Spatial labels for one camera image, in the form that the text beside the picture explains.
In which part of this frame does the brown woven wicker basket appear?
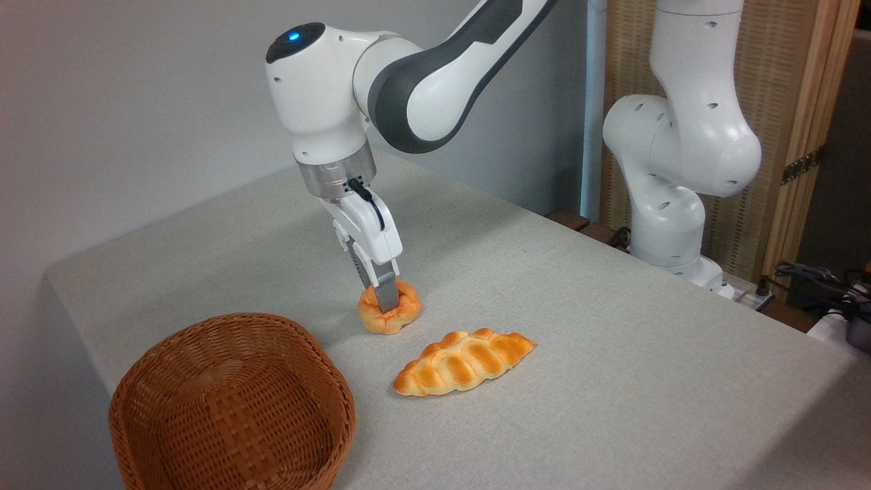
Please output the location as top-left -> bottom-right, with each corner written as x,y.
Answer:
108,312 -> 357,490

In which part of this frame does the long braided bread loaf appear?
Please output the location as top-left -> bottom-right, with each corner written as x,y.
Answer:
393,328 -> 537,397

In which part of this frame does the grey tablecloth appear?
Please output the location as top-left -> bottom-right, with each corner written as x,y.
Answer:
44,150 -> 871,490

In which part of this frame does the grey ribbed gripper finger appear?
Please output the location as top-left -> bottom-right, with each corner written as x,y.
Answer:
333,220 -> 375,291
369,256 -> 402,314

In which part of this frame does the round orange bread roll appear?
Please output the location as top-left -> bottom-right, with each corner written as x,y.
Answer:
358,278 -> 423,336

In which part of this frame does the bundle of dark cables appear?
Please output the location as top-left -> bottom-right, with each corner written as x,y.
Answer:
772,261 -> 871,322

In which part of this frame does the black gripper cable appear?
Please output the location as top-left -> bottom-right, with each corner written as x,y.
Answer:
346,178 -> 387,231

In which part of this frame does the white vertical pipe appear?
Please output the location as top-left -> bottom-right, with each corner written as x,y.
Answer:
579,0 -> 608,222

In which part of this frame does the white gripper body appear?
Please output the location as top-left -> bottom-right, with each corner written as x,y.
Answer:
325,192 -> 403,272

